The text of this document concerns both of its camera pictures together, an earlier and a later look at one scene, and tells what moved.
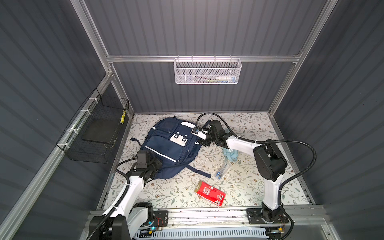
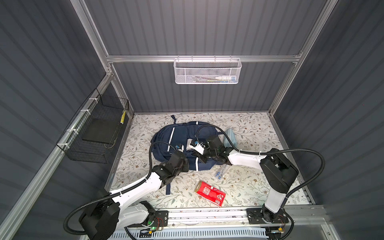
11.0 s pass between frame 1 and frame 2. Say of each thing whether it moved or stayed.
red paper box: stayed
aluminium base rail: stayed
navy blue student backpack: moved
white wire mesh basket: stayed
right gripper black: moved
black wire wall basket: stayed
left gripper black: moved
